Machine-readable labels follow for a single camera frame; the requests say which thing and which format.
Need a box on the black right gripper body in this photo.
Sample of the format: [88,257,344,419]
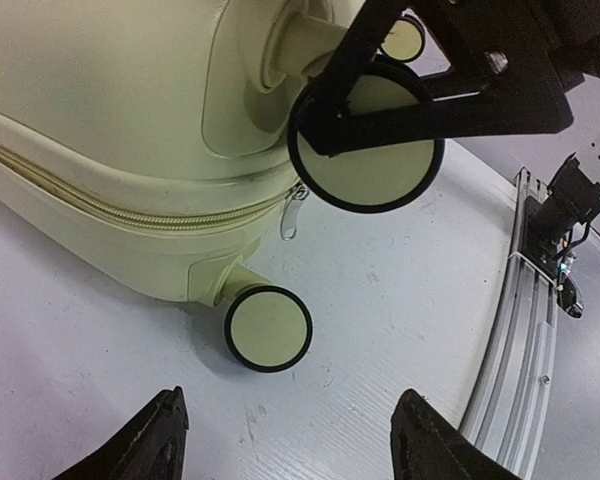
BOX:
[527,0,600,92]

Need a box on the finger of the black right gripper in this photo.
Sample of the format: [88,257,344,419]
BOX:
[297,1,573,156]

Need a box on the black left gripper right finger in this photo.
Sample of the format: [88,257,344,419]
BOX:
[390,389,516,480]

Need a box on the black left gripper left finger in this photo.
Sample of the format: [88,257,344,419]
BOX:
[57,386,189,479]

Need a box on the pale green hard-shell suitcase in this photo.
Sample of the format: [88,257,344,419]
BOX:
[0,1,444,372]

